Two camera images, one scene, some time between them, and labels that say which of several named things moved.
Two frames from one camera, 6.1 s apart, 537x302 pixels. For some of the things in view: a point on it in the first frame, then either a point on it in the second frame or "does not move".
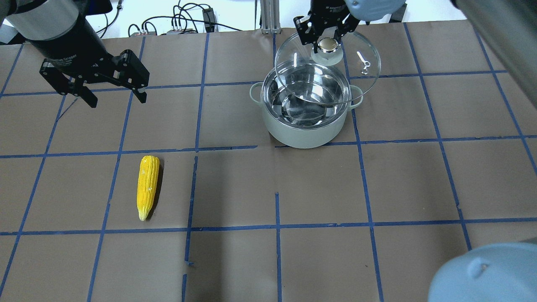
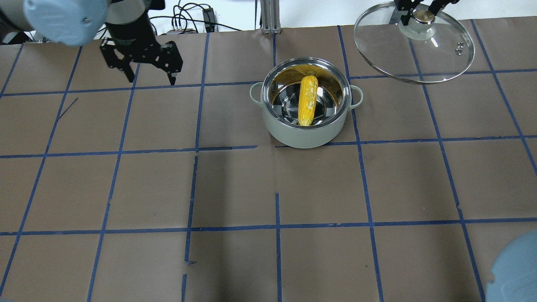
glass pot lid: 334,74 → 431,48
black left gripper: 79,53 → 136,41
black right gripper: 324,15 → 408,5
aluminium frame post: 270,13 does not move
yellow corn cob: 147,181 → 307,100
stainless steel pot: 292,123 does not move
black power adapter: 209,19 does not move
